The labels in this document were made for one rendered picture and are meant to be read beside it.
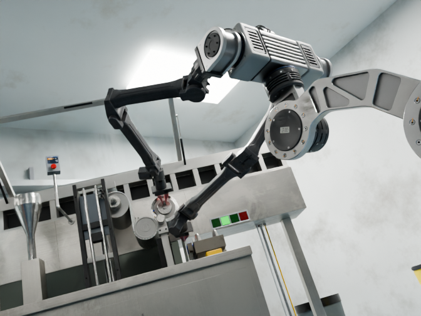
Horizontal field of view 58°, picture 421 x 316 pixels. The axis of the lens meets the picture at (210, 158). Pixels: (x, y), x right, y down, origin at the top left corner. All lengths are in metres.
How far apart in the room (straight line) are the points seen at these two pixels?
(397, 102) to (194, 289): 1.10
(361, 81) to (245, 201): 1.48
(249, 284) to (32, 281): 1.08
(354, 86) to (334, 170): 3.64
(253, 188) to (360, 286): 2.55
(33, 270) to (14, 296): 0.33
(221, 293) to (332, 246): 3.26
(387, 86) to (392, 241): 3.45
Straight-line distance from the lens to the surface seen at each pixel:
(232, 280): 1.73
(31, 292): 2.16
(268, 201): 2.49
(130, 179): 2.50
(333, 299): 4.02
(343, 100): 1.17
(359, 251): 4.67
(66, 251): 2.43
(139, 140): 1.73
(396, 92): 1.09
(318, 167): 4.90
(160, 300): 1.71
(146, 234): 2.03
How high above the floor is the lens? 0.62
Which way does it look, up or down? 23 degrees up
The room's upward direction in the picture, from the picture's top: 17 degrees counter-clockwise
